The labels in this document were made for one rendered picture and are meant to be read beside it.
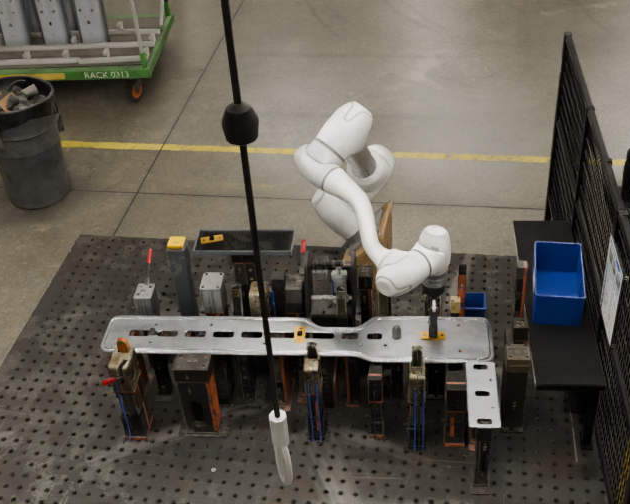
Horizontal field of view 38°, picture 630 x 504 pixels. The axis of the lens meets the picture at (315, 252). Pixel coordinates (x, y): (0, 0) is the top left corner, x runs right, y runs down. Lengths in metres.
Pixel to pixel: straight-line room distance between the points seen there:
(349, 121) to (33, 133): 2.88
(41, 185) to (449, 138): 2.64
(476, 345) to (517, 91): 3.86
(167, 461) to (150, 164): 3.24
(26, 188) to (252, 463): 3.14
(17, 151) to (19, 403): 2.42
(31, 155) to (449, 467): 3.49
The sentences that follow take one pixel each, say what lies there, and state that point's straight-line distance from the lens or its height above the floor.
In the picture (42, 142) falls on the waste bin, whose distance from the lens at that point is 5.82.
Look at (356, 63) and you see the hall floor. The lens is 7.28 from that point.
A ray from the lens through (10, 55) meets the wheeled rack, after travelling 7.49.
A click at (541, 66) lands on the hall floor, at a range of 7.24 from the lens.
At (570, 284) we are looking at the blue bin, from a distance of 3.46.
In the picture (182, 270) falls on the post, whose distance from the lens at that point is 3.56.
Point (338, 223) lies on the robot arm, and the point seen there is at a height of 0.99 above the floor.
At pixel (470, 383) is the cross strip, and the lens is 3.10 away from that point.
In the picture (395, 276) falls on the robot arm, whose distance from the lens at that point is 2.85.
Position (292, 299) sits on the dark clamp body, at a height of 1.03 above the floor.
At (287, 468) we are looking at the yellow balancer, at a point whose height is 2.47.
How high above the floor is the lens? 3.22
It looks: 38 degrees down
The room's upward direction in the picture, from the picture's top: 5 degrees counter-clockwise
